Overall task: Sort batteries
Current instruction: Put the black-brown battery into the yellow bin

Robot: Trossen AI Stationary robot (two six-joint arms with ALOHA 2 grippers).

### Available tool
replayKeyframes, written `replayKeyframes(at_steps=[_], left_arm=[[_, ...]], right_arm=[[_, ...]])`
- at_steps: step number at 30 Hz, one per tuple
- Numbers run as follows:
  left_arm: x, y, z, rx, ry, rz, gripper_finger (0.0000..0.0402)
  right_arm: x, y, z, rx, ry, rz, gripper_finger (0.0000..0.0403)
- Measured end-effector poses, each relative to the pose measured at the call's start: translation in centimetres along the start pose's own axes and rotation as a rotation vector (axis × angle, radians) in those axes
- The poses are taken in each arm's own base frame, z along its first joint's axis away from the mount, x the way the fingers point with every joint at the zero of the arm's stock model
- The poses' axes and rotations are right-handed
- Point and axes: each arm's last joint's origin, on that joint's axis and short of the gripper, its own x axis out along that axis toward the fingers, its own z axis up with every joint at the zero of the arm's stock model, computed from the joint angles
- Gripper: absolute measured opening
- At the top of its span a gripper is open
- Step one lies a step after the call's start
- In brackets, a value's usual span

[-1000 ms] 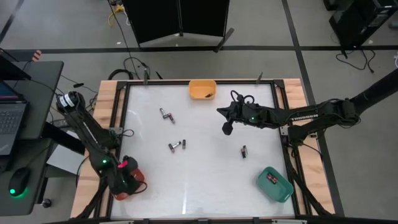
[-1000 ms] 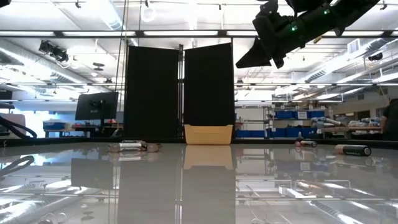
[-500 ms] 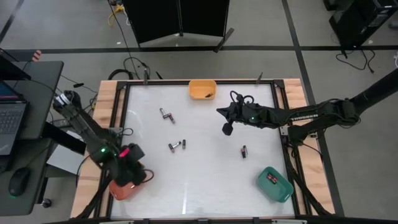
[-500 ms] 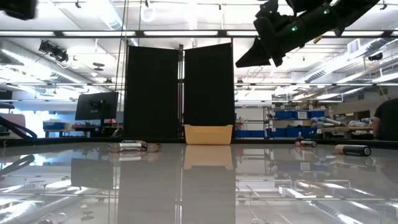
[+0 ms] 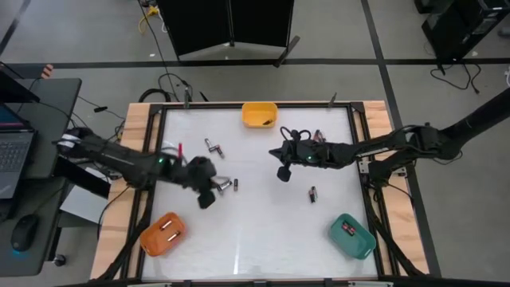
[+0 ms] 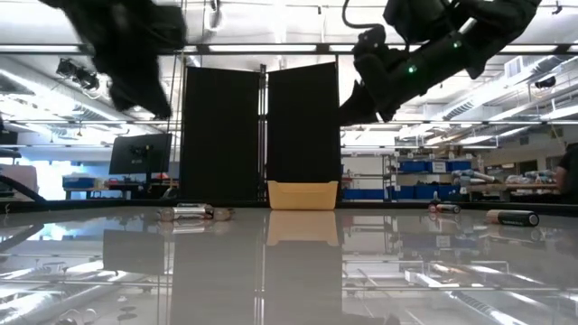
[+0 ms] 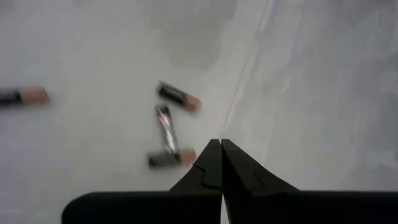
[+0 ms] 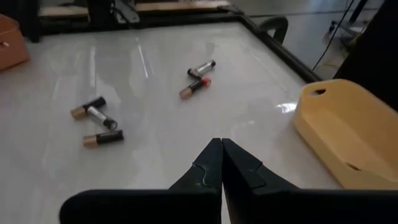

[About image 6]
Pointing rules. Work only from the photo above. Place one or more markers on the black chair armrest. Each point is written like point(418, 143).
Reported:
point(22, 184)

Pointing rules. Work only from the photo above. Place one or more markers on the blue storage bin white label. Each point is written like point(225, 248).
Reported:
point(432, 167)

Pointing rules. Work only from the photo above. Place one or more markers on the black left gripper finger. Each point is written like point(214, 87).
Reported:
point(140, 99)

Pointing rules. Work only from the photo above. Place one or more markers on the black ceiling dome camera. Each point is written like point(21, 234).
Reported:
point(546, 82)

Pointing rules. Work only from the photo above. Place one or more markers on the black red AA battery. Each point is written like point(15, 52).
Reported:
point(432, 208)

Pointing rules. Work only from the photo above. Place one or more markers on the black computer monitor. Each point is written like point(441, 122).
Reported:
point(140, 153)

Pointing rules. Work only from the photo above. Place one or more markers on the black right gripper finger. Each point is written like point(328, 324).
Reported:
point(361, 113)

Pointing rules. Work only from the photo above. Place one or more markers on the wooden workbench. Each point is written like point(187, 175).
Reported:
point(519, 186)

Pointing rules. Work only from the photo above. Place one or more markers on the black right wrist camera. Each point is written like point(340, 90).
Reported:
point(370, 40)

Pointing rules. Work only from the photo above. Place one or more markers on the yellow plastic bin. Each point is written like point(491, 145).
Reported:
point(301, 196)

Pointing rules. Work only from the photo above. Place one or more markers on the black ceiling spotlights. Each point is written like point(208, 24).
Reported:
point(86, 81)

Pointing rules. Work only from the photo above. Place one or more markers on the grey cylindrical machine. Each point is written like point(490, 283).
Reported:
point(474, 175)

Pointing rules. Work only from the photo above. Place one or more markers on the person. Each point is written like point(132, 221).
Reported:
point(570, 176)

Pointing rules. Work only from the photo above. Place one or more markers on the black aluminium table frame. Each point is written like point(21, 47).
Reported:
point(90, 206)

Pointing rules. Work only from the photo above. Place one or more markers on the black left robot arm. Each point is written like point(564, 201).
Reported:
point(90, 13)

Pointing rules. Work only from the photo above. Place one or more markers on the black folding screen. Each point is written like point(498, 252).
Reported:
point(302, 135)

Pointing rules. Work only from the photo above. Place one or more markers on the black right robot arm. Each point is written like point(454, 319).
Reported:
point(496, 27)

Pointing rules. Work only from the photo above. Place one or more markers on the pale pink box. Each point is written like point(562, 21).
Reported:
point(18, 171)

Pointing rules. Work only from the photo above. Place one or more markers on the silver black AA battery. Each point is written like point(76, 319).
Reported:
point(192, 213)

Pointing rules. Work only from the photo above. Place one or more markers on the metal shelf rack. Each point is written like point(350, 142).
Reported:
point(385, 180)

